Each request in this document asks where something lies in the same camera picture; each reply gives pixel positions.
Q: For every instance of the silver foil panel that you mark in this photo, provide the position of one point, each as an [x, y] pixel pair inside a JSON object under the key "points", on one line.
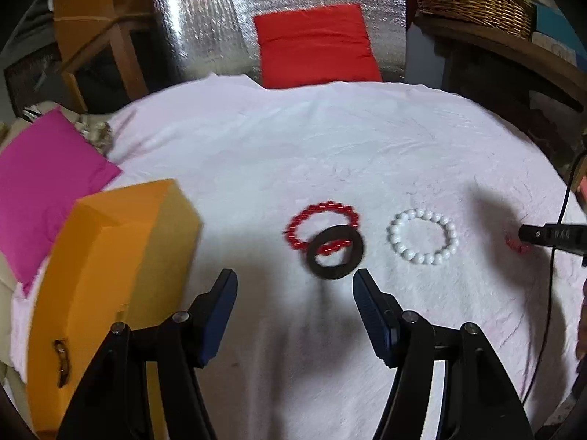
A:
{"points": [[206, 23]]}

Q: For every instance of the magenta pillow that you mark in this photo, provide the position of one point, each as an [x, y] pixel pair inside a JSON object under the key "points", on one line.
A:
{"points": [[46, 169]]}

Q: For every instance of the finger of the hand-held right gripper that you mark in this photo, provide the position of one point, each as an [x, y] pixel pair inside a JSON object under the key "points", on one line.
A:
{"points": [[550, 236]]}

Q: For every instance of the orange rectangular box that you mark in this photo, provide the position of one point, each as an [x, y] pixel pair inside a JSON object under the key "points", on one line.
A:
{"points": [[114, 247]]}

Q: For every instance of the red pillow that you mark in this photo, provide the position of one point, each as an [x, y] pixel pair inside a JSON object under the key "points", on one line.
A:
{"points": [[316, 46]]}

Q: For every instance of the teal box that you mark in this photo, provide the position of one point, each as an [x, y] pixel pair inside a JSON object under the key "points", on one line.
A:
{"points": [[557, 32]]}

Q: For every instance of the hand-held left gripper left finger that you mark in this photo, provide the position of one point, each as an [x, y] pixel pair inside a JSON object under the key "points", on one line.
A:
{"points": [[220, 311]]}

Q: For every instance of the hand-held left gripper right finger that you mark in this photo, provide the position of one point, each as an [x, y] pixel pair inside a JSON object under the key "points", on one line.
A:
{"points": [[371, 311]]}

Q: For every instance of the beige patterned cloth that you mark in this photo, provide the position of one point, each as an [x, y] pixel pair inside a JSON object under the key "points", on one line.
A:
{"points": [[96, 133]]}

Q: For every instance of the dark wooden table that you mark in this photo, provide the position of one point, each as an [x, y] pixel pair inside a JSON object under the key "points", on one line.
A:
{"points": [[495, 68]]}

